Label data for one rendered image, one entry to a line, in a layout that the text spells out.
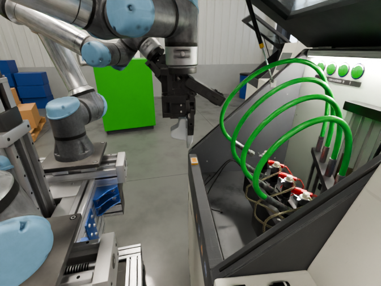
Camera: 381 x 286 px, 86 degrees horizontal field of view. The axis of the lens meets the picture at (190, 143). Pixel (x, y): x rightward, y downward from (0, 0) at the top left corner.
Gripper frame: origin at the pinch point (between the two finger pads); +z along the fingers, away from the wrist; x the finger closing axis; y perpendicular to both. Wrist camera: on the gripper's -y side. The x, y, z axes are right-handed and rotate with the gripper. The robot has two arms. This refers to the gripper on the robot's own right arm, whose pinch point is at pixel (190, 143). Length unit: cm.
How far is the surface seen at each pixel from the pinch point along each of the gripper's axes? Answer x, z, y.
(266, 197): 12.8, 10.1, -18.0
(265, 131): -43, 15, -43
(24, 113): -321, 78, 262
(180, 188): -140, 121, -2
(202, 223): 4.8, 25.7, -3.4
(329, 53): -26, -23, -54
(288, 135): 12.7, -6.7, -20.2
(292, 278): 25.2, 22.7, -20.5
